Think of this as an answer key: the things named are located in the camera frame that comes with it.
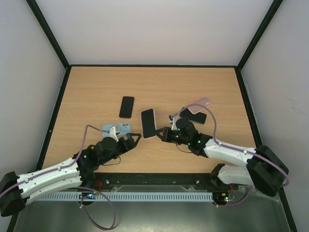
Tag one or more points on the white slotted cable duct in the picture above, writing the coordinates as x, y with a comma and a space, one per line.
131, 197

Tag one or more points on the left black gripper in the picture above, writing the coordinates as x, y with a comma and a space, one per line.
125, 148

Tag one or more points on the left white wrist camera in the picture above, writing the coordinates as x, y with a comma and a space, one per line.
114, 132

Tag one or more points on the light blue phone case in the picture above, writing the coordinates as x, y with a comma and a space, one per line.
124, 129

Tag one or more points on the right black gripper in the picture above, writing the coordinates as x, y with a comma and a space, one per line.
166, 135

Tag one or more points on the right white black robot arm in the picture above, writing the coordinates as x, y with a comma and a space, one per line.
258, 167

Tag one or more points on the blue phone black screen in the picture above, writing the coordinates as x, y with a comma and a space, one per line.
199, 118

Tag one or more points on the black phone red edge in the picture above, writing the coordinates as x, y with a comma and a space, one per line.
126, 108

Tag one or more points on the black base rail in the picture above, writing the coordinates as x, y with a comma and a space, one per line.
107, 181

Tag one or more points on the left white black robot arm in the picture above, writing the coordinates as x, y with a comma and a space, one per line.
17, 191

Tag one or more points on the black metal enclosure frame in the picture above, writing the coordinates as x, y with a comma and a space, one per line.
54, 43

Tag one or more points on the pink translucent phone case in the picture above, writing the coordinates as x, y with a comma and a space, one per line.
199, 104

